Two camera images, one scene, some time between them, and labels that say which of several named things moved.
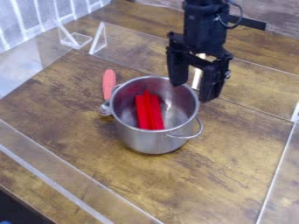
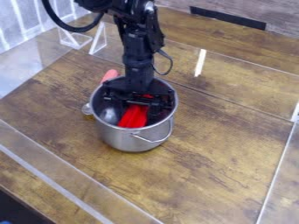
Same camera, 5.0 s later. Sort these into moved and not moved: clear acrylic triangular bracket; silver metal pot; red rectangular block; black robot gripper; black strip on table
Moved: black robot gripper; red rectangular block; silver metal pot
Not moved: black strip on table; clear acrylic triangular bracket
